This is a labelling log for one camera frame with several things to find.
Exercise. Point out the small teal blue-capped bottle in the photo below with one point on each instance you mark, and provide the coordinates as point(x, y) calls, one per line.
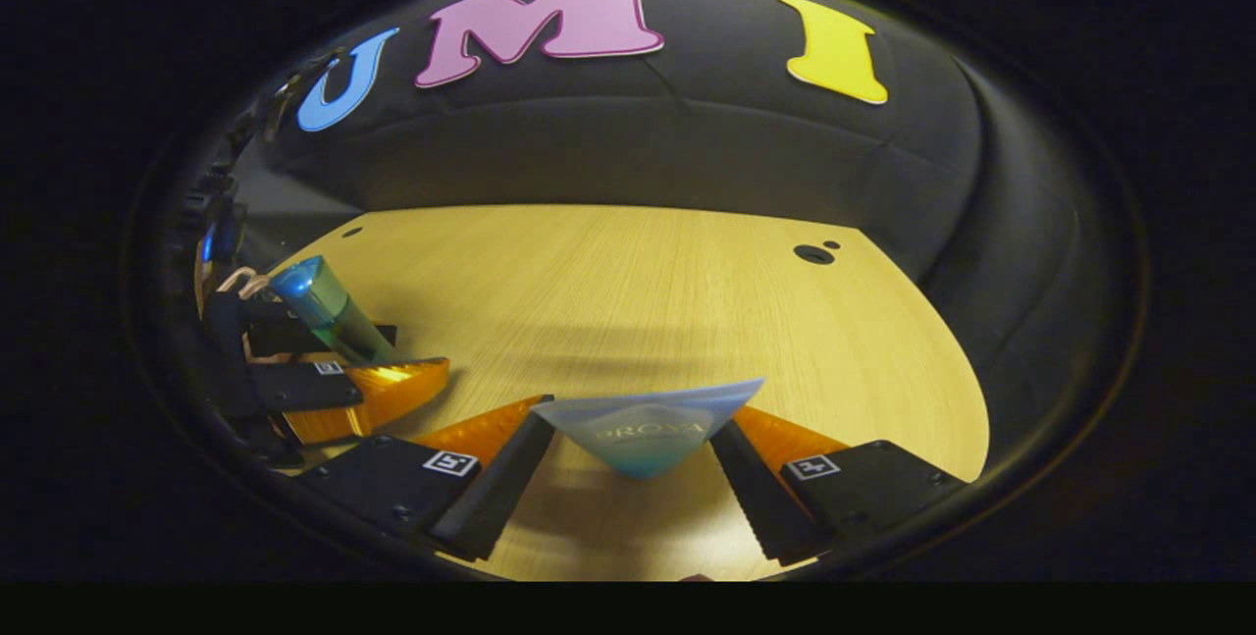
point(329, 311)

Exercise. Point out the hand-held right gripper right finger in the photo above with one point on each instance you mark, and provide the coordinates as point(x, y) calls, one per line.
point(756, 507)

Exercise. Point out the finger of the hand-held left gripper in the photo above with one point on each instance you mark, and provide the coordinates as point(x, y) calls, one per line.
point(275, 336)
point(383, 390)

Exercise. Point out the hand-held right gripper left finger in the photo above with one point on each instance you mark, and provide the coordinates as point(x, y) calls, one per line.
point(505, 488)

